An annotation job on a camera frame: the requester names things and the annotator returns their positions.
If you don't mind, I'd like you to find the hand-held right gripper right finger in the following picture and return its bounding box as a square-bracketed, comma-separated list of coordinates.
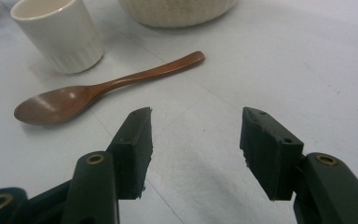
[239, 106, 305, 202]

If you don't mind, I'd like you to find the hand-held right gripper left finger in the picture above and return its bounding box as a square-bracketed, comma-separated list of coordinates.
[105, 106, 154, 201]

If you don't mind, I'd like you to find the brown wooden spoon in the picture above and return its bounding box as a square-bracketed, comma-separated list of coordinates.
[13, 50, 206, 126]

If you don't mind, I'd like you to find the white ribbed cup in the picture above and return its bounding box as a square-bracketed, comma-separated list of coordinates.
[9, 0, 105, 76]

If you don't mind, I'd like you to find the cream speckled bowl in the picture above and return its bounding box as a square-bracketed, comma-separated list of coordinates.
[117, 0, 239, 29]

